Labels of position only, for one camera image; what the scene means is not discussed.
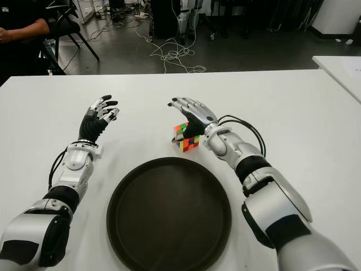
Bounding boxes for dark brown round plate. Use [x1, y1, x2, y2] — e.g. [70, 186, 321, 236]
[106, 157, 232, 271]

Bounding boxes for white framed glass case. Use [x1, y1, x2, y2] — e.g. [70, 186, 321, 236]
[72, 0, 98, 25]

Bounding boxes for white tangled floor cable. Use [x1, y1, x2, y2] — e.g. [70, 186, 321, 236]
[136, 28, 207, 75]

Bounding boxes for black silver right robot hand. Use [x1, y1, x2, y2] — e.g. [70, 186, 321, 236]
[167, 97, 219, 145]

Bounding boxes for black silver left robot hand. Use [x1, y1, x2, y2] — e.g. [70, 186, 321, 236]
[78, 95, 120, 142]

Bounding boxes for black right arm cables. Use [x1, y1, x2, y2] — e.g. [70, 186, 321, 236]
[218, 114, 268, 159]

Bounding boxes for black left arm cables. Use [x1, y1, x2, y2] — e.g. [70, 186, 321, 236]
[48, 148, 70, 193]

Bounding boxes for multicoloured Rubik's cube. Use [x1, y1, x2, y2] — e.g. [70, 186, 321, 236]
[172, 120, 201, 153]

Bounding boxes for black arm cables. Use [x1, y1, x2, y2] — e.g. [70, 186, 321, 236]
[48, 148, 70, 193]
[218, 114, 268, 159]

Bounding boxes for white cabinet with black base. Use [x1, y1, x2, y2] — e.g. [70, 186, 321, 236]
[310, 0, 361, 40]

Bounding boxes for black chair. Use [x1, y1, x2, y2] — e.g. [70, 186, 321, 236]
[38, 0, 100, 76]

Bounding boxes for seated person in black shirt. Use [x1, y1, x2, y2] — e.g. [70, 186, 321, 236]
[0, 0, 56, 85]

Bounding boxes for white humanoid robot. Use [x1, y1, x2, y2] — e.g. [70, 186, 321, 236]
[176, 0, 204, 43]

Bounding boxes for white side table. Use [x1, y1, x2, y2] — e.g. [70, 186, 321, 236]
[311, 55, 361, 104]

